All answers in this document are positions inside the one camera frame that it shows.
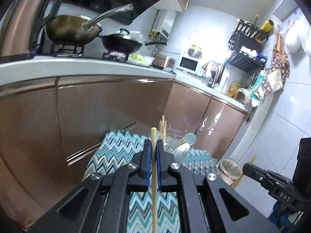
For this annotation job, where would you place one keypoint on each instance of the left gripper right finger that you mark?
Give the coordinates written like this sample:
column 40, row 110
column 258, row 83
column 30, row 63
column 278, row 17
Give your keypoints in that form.
column 205, row 202

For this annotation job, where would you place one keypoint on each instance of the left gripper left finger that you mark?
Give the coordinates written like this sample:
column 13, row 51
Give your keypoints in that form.
column 101, row 202

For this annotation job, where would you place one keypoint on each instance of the white ceramic spoon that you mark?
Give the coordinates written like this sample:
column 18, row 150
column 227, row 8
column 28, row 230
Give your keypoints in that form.
column 181, row 151
column 190, row 139

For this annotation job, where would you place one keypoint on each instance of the bamboo chopstick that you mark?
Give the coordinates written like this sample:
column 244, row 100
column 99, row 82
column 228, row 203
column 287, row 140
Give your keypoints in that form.
column 163, row 118
column 154, row 181
column 164, row 131
column 161, row 128

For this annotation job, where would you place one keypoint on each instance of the chrome kitchen faucet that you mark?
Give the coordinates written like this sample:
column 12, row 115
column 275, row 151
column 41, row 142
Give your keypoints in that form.
column 212, row 73

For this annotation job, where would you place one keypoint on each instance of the blue white gloved hand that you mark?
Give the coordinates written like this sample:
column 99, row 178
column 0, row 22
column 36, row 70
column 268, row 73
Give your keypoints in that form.
column 283, row 217

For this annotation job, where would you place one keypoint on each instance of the clear utensil holder with rack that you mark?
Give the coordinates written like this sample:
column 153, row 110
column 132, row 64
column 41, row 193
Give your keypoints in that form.
column 172, row 142

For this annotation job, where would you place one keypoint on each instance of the beige trash bin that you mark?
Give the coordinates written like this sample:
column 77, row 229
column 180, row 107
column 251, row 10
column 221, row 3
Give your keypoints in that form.
column 229, row 171

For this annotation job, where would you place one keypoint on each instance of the clear glass bottle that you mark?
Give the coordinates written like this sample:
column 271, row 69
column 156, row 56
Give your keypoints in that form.
column 224, row 89

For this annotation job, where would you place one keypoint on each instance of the orange food package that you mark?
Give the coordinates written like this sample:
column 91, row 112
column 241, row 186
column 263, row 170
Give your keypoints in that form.
column 233, row 91

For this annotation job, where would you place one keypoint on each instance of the white microwave oven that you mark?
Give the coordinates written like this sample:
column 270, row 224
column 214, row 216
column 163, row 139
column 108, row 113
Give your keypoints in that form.
column 189, row 64

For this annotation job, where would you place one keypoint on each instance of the copper rice cooker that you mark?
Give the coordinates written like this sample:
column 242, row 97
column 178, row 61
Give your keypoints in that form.
column 163, row 61

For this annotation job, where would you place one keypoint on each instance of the brown patterned hanging apron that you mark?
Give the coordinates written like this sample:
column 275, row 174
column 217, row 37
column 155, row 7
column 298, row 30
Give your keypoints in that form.
column 279, row 70

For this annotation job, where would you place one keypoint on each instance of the plate of chopped greens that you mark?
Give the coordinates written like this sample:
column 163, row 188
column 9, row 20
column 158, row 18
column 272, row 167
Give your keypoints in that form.
column 140, row 60

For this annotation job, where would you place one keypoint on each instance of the steel bowl on microwave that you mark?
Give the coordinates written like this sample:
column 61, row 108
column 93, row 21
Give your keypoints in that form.
column 195, row 52

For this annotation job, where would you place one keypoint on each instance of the black wok with lid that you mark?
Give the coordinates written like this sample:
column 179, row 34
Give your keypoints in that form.
column 122, row 42

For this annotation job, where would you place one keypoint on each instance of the black gas stove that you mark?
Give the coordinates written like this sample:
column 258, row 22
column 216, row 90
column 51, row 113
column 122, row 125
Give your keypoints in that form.
column 90, row 51

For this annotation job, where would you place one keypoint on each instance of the white water heater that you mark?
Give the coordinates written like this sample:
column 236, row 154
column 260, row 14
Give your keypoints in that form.
column 163, row 23

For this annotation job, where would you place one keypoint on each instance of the yellow roll on rack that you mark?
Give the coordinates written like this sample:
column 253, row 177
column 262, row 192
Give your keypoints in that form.
column 267, row 26

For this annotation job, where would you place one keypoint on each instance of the copper black electric kettle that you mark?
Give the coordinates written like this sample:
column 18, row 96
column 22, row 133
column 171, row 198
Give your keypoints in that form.
column 21, row 25

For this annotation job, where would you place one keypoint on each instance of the black wall dish rack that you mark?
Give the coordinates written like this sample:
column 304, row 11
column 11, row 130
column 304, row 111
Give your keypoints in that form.
column 245, row 47

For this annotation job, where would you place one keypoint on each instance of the bronze wok with steel handle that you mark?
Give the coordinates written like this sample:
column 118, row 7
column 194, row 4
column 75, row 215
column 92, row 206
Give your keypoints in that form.
column 79, row 30

